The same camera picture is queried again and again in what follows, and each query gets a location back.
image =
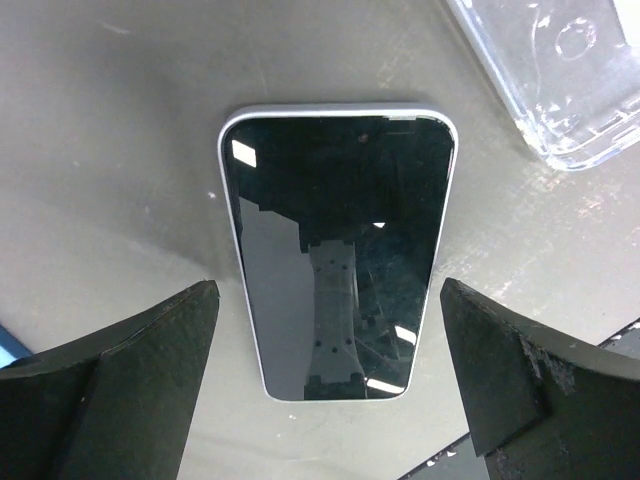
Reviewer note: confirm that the blue phone case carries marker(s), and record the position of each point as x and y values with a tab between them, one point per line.
11	349

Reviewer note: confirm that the clear transparent phone case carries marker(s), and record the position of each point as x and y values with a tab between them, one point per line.
567	72

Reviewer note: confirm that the black screen smartphone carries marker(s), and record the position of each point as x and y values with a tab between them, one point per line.
337	213

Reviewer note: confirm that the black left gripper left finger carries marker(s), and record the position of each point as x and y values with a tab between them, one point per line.
115	404

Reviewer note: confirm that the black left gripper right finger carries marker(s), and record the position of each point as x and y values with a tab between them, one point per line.
540	404

